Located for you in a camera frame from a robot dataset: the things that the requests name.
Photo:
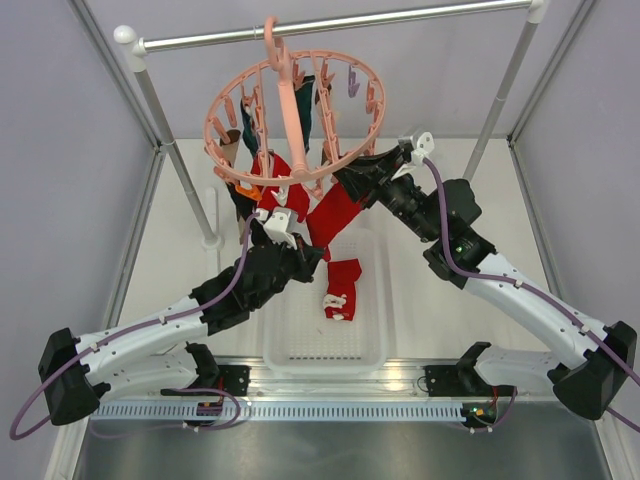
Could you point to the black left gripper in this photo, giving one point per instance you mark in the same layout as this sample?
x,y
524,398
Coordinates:
x,y
307,258

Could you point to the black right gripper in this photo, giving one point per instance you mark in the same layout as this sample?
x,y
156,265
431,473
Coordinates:
x,y
372,174

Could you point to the red sock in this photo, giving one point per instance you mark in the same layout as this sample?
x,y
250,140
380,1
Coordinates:
x,y
339,302
332,214
297,198

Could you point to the cream brown sock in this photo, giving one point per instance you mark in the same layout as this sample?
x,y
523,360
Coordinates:
x,y
229,145

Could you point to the pink round clip hanger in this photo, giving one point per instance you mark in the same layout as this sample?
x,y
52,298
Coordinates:
x,y
225,113

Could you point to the black sock white stripes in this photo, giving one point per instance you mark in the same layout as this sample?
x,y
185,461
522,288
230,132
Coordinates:
x,y
244,207

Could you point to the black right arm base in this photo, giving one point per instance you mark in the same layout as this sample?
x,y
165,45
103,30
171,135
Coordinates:
x,y
459,379

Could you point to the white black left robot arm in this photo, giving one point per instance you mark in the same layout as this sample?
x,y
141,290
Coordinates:
x,y
163,352

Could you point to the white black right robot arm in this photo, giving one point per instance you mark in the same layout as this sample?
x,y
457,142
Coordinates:
x,y
586,361

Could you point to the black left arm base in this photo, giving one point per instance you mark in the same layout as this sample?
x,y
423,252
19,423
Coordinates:
x,y
220,375

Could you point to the teal sock left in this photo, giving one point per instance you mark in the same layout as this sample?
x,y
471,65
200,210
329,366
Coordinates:
x,y
249,135

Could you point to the white metal drying rack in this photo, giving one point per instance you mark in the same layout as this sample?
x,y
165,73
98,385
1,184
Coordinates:
x,y
135,49

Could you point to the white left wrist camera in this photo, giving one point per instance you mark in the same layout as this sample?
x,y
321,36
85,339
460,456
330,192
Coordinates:
x,y
279,224

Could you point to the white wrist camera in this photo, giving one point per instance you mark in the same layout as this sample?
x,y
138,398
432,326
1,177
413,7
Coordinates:
x,y
279,224
418,145

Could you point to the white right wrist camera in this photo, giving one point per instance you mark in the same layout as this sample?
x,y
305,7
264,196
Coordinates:
x,y
418,145

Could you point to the white slotted cable duct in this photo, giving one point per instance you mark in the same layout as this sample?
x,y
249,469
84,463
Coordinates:
x,y
282,411

